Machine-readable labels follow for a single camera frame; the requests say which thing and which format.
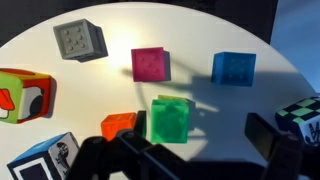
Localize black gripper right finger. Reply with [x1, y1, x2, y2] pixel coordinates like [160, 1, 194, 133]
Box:
[244, 112, 320, 180]

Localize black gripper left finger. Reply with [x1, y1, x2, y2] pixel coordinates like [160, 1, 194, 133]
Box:
[65, 109, 202, 180]

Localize green block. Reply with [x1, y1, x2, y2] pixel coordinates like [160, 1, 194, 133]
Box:
[149, 98, 190, 145]

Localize orange block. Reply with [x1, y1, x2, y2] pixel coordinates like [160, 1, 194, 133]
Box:
[100, 112, 138, 142]

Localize magenta block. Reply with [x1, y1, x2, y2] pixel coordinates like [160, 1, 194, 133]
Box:
[130, 46, 172, 83]

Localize blue block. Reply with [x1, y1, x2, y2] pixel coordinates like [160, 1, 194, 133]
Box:
[210, 51, 257, 88]

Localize gray block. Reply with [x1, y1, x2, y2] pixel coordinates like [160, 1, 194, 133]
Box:
[52, 18, 109, 64]

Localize black green checkered cube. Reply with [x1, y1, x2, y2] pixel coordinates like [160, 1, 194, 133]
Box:
[274, 96, 320, 148]

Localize blue soft number cube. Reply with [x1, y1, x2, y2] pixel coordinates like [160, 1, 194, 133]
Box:
[6, 131, 81, 180]

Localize colorful soft toy cube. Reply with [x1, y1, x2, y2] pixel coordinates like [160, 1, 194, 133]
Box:
[0, 67, 58, 125]

